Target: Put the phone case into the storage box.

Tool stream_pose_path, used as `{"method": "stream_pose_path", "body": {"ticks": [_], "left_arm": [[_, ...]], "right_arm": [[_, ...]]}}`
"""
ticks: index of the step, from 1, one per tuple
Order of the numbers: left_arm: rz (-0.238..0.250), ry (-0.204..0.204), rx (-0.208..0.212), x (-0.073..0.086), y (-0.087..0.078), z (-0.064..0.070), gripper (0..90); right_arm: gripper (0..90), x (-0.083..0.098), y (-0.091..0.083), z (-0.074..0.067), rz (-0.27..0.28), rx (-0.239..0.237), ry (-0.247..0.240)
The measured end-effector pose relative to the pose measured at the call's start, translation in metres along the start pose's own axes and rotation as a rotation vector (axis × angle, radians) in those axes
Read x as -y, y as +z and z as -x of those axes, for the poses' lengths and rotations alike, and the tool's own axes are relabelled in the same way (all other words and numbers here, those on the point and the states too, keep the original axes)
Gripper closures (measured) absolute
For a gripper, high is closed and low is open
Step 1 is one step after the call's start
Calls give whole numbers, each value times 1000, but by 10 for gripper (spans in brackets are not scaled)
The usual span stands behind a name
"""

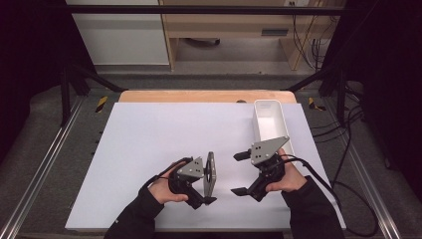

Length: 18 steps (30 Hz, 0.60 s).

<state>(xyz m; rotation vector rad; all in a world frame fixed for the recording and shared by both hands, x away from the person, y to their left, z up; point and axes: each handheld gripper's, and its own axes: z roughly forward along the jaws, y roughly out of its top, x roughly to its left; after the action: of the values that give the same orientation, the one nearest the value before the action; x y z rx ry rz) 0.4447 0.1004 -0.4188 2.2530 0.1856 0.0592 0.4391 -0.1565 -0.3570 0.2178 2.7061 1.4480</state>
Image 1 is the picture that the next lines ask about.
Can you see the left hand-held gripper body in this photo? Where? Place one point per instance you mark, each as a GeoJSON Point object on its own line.
{"type": "Point", "coordinates": [192, 170]}

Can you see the person's left hand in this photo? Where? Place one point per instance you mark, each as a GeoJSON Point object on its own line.
{"type": "Point", "coordinates": [162, 191]}

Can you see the aluminium floor rail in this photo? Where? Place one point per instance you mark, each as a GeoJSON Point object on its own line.
{"type": "Point", "coordinates": [376, 202]}
{"type": "Point", "coordinates": [44, 164]}

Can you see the person's right hand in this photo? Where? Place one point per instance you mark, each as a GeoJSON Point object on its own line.
{"type": "Point", "coordinates": [292, 179]}

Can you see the white plastic bin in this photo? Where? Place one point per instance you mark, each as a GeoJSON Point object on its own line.
{"type": "Point", "coordinates": [268, 122]}

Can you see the white table sheet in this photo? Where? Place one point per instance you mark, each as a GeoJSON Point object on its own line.
{"type": "Point", "coordinates": [149, 132]}

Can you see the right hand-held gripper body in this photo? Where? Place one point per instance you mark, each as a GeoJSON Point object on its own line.
{"type": "Point", "coordinates": [265, 151]}

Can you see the black curtain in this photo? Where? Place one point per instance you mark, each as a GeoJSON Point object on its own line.
{"type": "Point", "coordinates": [391, 66]}
{"type": "Point", "coordinates": [26, 49]}

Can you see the black metal stand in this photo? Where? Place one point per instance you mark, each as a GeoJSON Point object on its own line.
{"type": "Point", "coordinates": [65, 99]}
{"type": "Point", "coordinates": [341, 99]}

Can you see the wooden desk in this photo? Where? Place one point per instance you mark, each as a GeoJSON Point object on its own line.
{"type": "Point", "coordinates": [232, 25]}

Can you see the yellow black tape marker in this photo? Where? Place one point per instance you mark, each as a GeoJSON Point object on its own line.
{"type": "Point", "coordinates": [102, 104]}
{"type": "Point", "coordinates": [313, 103]}

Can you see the white cabinet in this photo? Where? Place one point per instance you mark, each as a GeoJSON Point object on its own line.
{"type": "Point", "coordinates": [121, 36]}

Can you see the black horizontal metal bar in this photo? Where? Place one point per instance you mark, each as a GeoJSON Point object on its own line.
{"type": "Point", "coordinates": [199, 9]}

